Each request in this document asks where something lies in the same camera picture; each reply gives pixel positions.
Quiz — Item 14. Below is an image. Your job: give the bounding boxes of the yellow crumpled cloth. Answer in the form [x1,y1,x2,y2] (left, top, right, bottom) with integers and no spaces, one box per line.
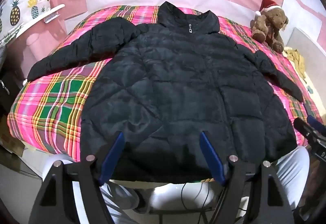
[283,46,306,81]

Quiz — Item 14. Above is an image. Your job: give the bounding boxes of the pineapple print fabric organizer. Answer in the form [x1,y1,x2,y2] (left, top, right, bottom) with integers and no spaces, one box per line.
[1,0,50,46]

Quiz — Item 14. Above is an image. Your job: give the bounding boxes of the black puffer jacket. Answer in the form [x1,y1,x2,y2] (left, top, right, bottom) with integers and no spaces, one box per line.
[28,2,303,184]

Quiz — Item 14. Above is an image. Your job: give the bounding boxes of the black cable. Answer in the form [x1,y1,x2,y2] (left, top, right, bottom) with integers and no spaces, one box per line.
[180,181,212,224]

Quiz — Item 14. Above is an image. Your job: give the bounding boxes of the white bed guard rail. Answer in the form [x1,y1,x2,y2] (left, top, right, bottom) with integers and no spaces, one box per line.
[86,0,255,25]

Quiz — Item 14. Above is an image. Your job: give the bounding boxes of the white trousers leg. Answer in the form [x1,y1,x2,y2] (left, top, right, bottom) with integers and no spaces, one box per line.
[273,146,310,210]

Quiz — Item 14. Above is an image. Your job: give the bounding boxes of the pink plaid bed sheet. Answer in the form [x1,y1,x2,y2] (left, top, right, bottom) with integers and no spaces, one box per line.
[7,17,324,161]

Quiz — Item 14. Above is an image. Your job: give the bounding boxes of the brown teddy bear santa hat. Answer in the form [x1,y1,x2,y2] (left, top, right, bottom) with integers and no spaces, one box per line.
[250,0,289,54]

